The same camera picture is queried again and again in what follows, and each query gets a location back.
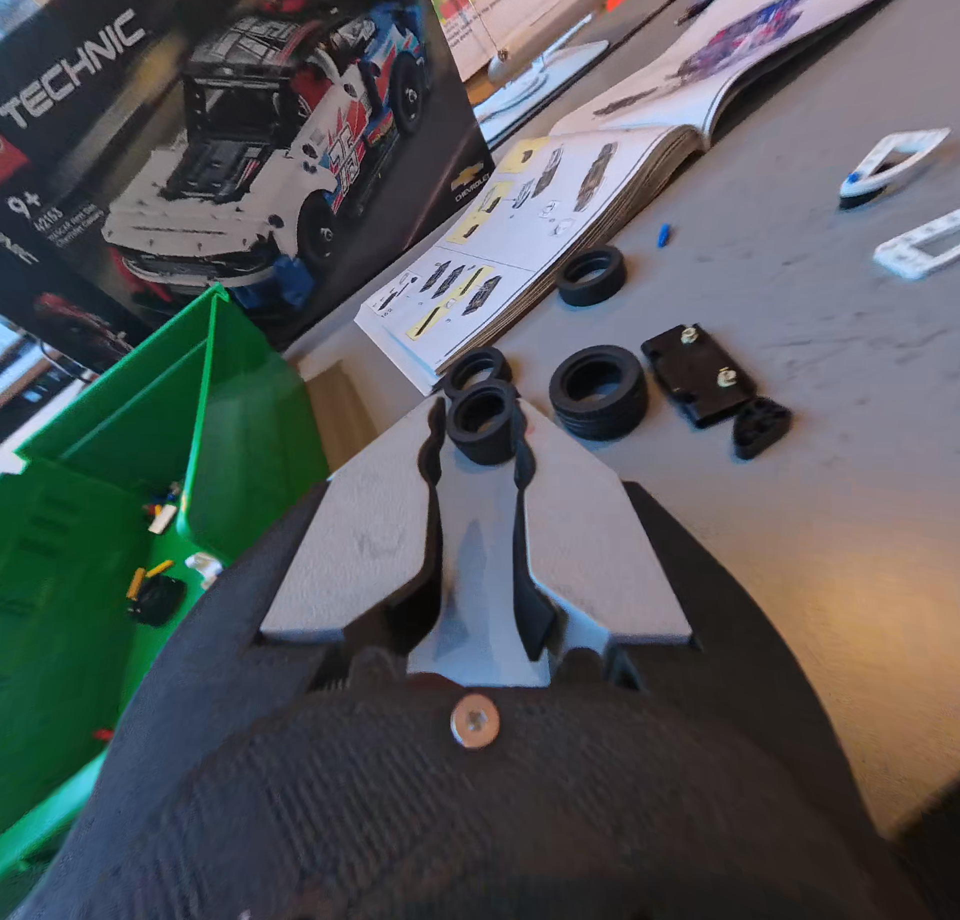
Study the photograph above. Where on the instruction sheet on stand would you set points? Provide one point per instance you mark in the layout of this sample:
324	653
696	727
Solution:
540	72

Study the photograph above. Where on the open instruction booklet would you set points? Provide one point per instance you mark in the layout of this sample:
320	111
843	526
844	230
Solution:
562	185

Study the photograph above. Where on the green plastic bin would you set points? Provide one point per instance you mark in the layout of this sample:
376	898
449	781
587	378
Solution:
247	425

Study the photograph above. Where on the grey desk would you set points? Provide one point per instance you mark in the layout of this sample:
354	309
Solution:
825	410

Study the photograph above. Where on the plain white curved brick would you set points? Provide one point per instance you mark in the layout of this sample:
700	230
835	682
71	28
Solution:
892	256

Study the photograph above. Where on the black toy tyre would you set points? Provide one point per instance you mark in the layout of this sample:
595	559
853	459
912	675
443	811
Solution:
480	447
454	376
592	294
600	421

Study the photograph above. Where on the small black curved brick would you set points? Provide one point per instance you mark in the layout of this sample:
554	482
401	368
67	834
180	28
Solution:
750	444

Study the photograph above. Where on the yellow loose pin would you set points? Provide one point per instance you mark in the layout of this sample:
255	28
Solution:
137	582

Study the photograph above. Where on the black panel brick with pins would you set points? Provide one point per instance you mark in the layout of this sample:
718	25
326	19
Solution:
697	387

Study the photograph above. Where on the blue connector pin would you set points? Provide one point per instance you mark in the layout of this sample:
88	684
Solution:
664	234

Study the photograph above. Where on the white and yellow loose brick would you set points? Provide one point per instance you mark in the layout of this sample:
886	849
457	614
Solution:
163	515

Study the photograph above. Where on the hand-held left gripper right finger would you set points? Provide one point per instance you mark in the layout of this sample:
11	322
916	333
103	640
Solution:
600	560

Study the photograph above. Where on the white curved brick with pin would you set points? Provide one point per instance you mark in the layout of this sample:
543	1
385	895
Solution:
926	140

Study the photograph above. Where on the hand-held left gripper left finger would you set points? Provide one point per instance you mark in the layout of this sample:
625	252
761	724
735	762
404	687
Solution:
360	545

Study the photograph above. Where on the black loose brick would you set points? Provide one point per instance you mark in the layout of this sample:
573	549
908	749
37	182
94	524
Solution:
157	601

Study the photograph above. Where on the toy car set box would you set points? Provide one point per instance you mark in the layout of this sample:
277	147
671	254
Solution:
225	72

